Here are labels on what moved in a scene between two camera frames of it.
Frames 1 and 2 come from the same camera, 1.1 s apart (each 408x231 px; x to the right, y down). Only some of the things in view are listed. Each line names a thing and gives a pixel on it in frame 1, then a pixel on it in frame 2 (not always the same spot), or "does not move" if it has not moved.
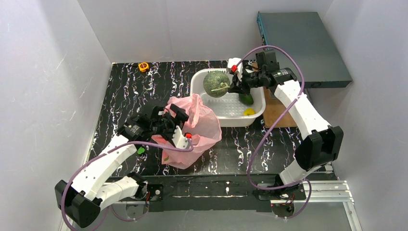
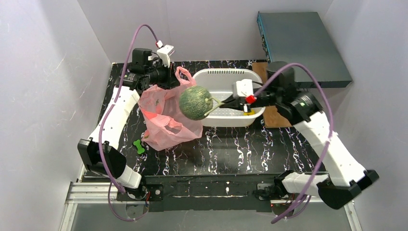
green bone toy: [140, 150] does not move
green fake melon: [216, 83] → [195, 102]
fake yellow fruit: [248, 111] does not move
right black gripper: [241, 79] → [241, 104]
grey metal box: [301, 42] does not move
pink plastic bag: [202, 124] → [167, 125]
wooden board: [274, 110] does not move
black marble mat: [131, 90] does not move
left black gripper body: [166, 124] → [172, 76]
